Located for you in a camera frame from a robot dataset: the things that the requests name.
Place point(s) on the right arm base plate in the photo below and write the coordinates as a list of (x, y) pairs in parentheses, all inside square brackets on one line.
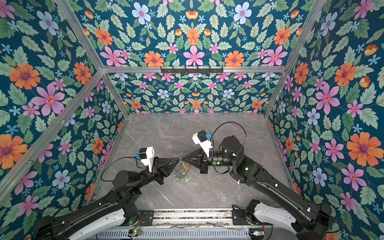
[(240, 217)]

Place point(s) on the left small circuit board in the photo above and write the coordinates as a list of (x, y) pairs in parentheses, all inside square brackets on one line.
[(134, 233)]

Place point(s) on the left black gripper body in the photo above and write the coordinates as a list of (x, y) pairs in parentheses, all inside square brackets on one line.
[(156, 176)]

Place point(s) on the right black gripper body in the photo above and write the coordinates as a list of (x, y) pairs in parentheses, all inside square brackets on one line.
[(207, 162)]

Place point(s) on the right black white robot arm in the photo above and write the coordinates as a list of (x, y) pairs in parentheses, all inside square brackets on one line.
[(306, 219)]

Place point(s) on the black hook rail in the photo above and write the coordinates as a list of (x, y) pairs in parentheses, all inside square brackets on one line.
[(192, 70)]

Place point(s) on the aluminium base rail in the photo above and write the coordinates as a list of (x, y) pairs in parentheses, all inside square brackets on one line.
[(194, 224)]

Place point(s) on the metal keyring with red handle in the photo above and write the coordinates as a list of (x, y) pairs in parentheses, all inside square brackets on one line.
[(181, 171)]

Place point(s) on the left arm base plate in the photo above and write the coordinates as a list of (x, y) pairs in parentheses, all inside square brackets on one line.
[(143, 218)]

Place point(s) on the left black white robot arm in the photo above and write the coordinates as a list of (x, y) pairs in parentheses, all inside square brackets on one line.
[(116, 208)]

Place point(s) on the right small circuit board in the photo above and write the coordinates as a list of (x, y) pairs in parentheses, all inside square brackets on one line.
[(256, 234)]

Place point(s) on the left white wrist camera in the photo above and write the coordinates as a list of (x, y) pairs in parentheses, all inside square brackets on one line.
[(146, 156)]

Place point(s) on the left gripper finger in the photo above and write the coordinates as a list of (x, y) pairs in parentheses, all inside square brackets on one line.
[(169, 167), (166, 162)]

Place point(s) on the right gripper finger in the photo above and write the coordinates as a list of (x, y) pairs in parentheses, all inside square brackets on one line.
[(195, 162), (193, 155)]

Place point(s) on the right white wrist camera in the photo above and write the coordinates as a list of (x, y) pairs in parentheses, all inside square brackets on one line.
[(204, 140)]

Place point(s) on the small circuit board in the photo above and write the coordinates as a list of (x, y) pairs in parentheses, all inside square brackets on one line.
[(256, 234), (134, 233)]

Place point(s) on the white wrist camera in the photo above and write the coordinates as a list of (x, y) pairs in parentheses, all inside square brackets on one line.
[(204, 140), (146, 156)]

